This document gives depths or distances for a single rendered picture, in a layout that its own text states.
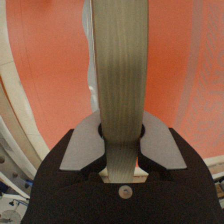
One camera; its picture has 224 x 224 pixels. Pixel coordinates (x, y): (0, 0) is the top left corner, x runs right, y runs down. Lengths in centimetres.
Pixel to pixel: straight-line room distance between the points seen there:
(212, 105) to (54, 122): 32
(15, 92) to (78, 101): 14
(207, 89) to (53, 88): 27
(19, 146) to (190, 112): 38
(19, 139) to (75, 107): 17
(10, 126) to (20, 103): 6
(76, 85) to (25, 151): 22
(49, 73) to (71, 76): 4
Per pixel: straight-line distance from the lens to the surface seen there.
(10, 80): 26
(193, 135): 28
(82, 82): 17
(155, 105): 19
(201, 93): 23
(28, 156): 33
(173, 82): 19
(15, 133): 29
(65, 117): 21
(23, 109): 26
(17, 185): 42
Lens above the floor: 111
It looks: 61 degrees down
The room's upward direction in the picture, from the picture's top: 176 degrees counter-clockwise
